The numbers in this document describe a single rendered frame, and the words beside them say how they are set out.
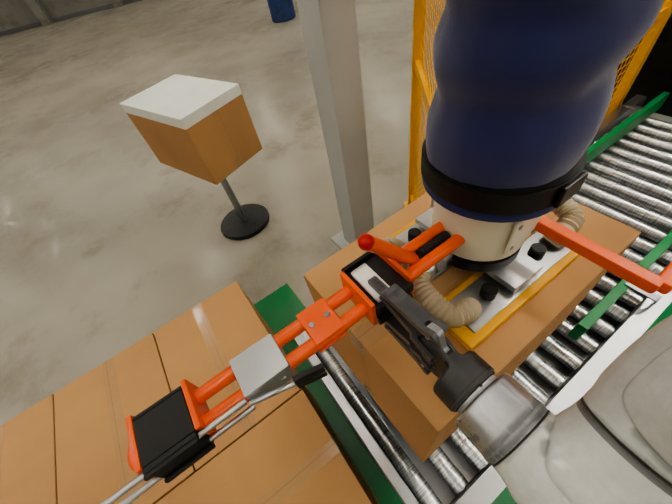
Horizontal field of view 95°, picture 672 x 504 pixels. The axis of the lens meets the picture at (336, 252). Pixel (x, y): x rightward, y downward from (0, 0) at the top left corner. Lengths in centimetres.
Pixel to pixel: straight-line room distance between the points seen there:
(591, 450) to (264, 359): 37
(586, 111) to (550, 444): 35
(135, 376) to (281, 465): 68
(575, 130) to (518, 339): 35
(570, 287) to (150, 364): 138
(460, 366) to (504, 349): 22
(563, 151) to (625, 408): 27
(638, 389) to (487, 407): 13
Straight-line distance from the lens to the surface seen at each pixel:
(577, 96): 44
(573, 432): 41
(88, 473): 147
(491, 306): 64
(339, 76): 148
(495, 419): 41
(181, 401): 50
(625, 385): 39
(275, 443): 116
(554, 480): 41
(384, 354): 60
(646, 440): 38
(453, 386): 42
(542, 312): 69
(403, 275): 49
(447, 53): 43
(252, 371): 47
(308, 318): 48
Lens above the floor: 163
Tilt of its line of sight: 49 degrees down
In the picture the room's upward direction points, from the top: 14 degrees counter-clockwise
